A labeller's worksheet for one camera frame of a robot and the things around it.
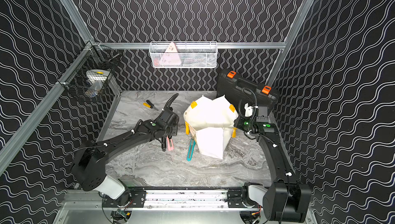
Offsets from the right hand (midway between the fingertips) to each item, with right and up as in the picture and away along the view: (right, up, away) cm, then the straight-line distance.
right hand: (236, 119), depth 82 cm
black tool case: (-1, +21, +11) cm, 23 cm away
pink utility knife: (-37, -17, +8) cm, 42 cm away
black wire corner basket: (-76, +23, -2) cm, 80 cm away
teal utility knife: (-23, -15, +11) cm, 30 cm away
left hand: (-34, -3, +4) cm, 34 cm away
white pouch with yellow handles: (-12, -3, +17) cm, 21 cm away
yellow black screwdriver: (-55, +7, +29) cm, 63 cm away
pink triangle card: (-36, +36, +7) cm, 52 cm away
